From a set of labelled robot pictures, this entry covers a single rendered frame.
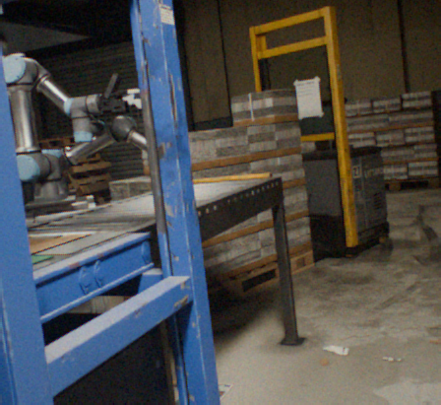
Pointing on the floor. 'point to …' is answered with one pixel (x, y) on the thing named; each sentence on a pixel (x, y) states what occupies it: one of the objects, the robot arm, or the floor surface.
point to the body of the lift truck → (312, 162)
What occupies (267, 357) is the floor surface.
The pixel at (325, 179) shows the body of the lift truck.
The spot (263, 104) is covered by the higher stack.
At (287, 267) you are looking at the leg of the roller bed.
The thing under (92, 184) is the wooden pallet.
